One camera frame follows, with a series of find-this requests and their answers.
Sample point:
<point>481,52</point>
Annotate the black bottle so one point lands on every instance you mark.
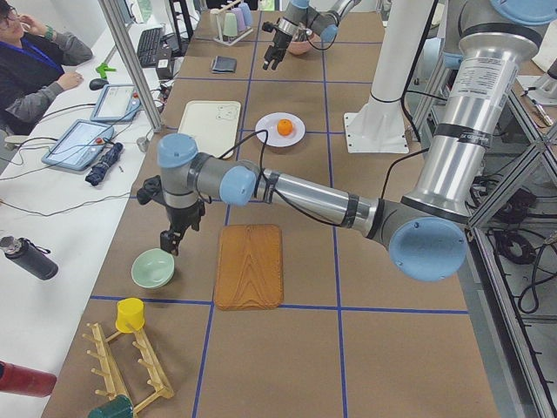
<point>29,257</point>

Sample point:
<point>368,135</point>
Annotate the wooden cutting board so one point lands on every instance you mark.
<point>250,268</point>

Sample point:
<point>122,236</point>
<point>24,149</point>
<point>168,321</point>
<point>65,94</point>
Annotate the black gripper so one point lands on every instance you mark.
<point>280,39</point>
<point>182,216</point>

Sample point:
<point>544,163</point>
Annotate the folded dark blue umbrella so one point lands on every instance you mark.
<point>100,169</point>

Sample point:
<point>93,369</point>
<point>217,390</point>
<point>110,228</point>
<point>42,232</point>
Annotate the black computer mouse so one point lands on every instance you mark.
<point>97,84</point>

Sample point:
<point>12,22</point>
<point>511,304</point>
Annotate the seated person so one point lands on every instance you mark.
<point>33,58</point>

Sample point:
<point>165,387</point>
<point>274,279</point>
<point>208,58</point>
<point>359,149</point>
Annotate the white wire cup rack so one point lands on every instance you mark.
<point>229,40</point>

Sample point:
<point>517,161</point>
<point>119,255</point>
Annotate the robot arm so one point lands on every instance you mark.
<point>423,232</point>
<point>301,15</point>

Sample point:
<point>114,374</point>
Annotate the light green bowl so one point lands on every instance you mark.
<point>153,269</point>

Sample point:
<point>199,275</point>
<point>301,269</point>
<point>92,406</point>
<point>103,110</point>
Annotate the folded grey cloth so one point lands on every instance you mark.
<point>222,65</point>

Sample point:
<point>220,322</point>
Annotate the pink bowl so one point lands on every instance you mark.
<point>301,42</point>

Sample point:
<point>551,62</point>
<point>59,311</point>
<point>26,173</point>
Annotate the small metal cup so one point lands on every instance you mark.
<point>143,144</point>

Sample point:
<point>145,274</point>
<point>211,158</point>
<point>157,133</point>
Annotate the wooden cup rack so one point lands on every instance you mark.
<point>128,368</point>

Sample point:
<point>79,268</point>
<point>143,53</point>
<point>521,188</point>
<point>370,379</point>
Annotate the teach pendant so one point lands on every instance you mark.
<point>117,103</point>
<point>79,146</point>

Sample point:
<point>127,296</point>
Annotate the far teach pendant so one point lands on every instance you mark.
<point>117,103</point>

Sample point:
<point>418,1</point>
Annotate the dark green cup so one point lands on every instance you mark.
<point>119,407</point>

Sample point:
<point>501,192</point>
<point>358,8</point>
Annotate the aluminium camera post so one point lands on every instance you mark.
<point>127,53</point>

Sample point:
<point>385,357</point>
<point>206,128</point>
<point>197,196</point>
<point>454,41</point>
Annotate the red bottle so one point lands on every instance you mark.
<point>21,380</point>

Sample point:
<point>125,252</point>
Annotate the yellow cup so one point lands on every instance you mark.
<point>130,315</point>

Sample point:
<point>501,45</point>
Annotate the black keyboard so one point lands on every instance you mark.
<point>148,46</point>

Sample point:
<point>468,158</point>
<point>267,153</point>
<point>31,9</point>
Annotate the orange fruit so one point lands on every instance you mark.
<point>285,127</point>

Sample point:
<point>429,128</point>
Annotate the white round plate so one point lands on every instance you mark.
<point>267,131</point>

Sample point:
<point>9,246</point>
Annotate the cream bear print tray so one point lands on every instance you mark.
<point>212,124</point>

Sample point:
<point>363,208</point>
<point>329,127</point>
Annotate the near teach pendant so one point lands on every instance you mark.
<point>79,146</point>

